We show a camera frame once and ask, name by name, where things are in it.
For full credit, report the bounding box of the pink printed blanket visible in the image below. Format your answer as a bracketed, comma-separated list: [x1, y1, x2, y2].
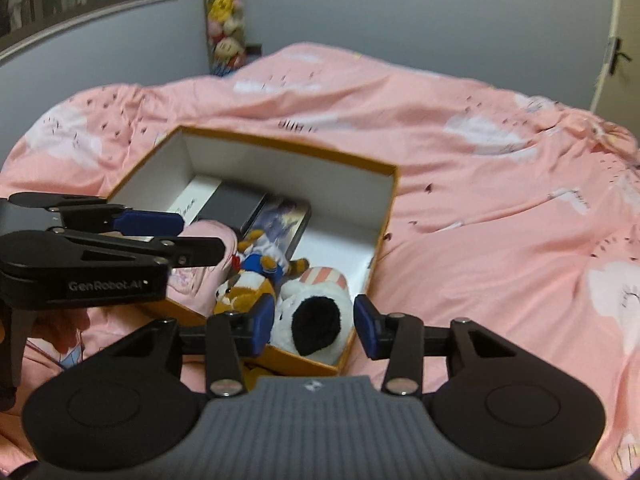
[0, 42, 640, 480]

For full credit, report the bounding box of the dark grey box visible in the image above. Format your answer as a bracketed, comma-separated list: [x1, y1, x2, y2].
[197, 182, 269, 234]

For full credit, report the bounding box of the white black plush toy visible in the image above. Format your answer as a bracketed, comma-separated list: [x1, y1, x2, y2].
[269, 267, 357, 367]

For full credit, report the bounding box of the pink printed pouch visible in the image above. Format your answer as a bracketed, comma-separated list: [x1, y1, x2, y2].
[164, 220, 239, 319]

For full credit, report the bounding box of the blue illustrated box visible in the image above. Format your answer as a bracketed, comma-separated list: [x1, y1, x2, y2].
[241, 197, 312, 267]

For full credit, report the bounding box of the yellow cardboard box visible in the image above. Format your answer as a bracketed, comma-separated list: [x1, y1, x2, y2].
[107, 126, 401, 378]

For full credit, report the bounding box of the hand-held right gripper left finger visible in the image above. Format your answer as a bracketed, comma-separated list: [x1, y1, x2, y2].
[112, 302, 277, 398]

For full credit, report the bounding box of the white box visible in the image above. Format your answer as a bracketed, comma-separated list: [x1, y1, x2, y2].
[169, 175, 222, 224]

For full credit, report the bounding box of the brown plush toy blue outfit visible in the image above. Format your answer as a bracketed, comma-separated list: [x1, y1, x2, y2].
[213, 229, 311, 319]

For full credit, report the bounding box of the hanging column of plush toys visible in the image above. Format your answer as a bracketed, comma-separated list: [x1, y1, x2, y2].
[201, 0, 249, 79]

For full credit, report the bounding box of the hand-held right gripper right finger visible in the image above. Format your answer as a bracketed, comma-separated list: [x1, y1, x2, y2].
[353, 295, 521, 396]

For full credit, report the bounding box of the black door handle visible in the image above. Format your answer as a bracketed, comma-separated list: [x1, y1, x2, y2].
[606, 37, 629, 77]

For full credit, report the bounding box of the person's left hand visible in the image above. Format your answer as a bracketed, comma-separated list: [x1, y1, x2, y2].
[26, 310, 92, 357]

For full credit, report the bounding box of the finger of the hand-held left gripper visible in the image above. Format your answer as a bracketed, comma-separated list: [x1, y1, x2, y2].
[9, 192, 185, 236]
[0, 227, 226, 276]

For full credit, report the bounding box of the white door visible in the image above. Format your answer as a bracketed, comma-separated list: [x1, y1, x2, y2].
[589, 0, 640, 117]

